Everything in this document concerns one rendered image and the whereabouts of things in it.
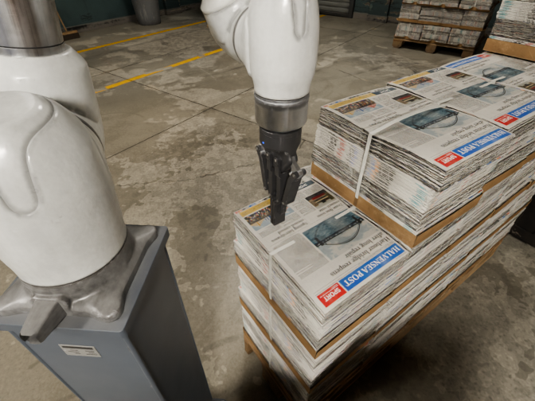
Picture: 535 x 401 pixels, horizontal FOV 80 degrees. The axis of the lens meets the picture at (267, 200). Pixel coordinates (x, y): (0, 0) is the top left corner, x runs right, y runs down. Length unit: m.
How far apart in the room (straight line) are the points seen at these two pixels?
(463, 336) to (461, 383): 0.22
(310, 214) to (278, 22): 0.54
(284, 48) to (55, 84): 0.33
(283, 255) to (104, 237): 0.43
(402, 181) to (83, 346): 0.69
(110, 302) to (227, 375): 1.06
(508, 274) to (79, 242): 2.06
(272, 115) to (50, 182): 0.31
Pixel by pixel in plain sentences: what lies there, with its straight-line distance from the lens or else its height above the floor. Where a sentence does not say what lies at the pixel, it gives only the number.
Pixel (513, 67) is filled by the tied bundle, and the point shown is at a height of 1.06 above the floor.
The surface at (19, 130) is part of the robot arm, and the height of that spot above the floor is 1.26.
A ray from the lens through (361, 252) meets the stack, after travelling 0.81.
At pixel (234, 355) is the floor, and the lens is 1.56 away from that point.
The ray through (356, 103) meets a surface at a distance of 0.93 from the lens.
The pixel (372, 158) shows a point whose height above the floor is 1.00.
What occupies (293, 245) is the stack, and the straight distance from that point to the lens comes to 0.79.
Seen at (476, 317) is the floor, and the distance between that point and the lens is 1.92.
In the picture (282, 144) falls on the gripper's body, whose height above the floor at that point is 1.14.
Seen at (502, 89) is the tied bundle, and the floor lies 1.06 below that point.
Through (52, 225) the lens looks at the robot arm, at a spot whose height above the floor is 1.16.
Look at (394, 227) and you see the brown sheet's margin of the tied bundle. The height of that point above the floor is 0.86.
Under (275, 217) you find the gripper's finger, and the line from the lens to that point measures 0.68.
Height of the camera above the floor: 1.42
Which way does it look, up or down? 40 degrees down
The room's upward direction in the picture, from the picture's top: straight up
